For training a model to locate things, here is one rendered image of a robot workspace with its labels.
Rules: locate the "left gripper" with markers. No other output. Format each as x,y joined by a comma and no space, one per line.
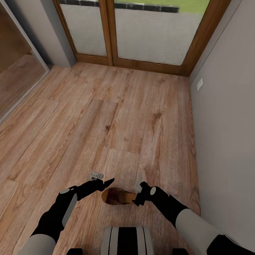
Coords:
98,184

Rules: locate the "sandal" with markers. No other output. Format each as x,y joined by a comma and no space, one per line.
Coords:
114,196

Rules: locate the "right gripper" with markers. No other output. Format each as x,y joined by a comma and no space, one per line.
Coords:
140,199

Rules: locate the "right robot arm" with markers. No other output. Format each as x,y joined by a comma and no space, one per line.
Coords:
201,236

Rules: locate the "door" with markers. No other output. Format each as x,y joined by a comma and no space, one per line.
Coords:
160,36

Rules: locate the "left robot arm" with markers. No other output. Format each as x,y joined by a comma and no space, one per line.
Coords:
45,237

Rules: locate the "robot trunk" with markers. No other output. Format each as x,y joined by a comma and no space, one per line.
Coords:
127,241

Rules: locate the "wall socket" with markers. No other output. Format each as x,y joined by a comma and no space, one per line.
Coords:
200,84

